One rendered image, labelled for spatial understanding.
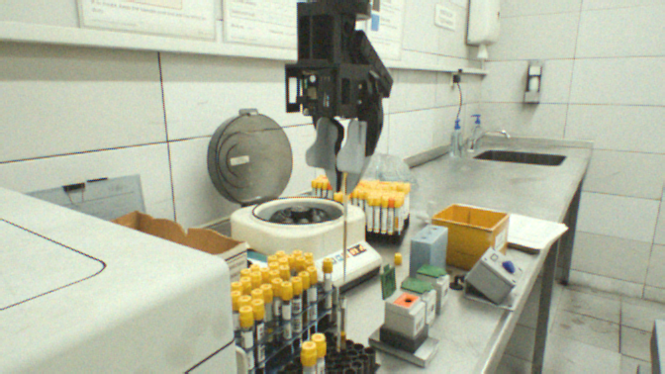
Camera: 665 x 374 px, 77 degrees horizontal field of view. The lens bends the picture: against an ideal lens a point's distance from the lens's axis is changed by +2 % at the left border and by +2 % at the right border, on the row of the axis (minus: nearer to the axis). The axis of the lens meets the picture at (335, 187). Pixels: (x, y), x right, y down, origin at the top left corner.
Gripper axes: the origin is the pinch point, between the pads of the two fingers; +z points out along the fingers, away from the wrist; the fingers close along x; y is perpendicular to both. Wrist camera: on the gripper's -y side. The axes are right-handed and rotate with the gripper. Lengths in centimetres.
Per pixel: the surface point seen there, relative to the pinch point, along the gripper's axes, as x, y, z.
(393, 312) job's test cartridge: 4.3, -6.3, 19.6
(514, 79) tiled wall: -31, -249, -15
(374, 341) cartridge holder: 1.8, -5.7, 24.9
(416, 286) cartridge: 4.2, -14.8, 19.3
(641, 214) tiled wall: 46, -249, 60
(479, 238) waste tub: 7.3, -39.4, 18.3
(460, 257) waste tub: 3.8, -39.6, 23.3
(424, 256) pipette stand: 1.2, -25.5, 18.8
